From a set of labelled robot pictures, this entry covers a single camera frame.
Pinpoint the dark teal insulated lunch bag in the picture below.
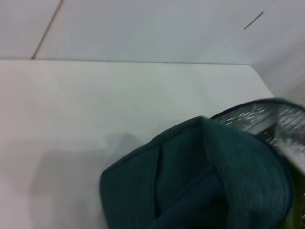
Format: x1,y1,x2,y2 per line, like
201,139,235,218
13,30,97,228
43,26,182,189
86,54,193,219
98,97,305,229

